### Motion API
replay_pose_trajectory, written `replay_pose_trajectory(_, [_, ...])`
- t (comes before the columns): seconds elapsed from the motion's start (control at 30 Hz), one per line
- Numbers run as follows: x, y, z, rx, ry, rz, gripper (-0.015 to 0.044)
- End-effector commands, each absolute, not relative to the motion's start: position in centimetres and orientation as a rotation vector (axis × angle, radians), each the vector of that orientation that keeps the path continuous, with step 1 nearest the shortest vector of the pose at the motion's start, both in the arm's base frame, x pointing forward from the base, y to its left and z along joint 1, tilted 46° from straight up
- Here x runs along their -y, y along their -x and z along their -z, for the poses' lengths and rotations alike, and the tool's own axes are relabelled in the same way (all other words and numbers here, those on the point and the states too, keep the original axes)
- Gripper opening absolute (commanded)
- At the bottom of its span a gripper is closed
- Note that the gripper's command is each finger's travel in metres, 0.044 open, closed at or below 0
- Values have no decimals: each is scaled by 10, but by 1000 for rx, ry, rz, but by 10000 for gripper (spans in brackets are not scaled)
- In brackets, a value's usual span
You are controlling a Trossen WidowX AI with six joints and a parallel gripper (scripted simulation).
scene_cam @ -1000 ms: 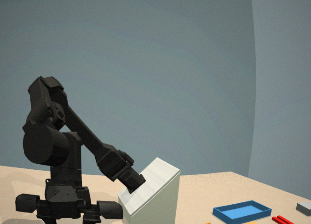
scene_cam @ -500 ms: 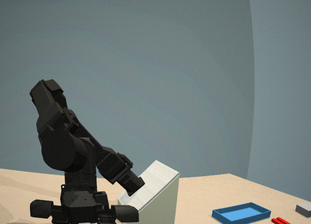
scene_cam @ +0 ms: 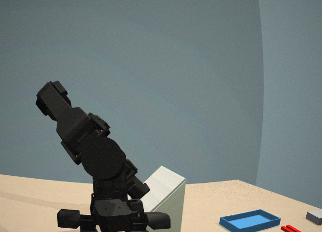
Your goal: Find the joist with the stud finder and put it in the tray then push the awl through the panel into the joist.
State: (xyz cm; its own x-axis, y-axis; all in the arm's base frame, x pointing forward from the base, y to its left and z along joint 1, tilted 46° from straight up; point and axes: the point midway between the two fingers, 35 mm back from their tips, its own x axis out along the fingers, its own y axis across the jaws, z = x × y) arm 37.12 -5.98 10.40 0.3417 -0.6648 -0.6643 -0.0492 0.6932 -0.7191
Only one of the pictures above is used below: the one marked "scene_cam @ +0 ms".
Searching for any blue rectangular tray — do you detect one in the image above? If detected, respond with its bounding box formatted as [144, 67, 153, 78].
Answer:
[219, 209, 281, 232]

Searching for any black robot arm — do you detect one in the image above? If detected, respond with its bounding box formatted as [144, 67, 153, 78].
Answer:
[35, 81, 150, 232]

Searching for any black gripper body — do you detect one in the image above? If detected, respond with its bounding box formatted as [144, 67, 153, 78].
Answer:
[57, 181, 171, 231]

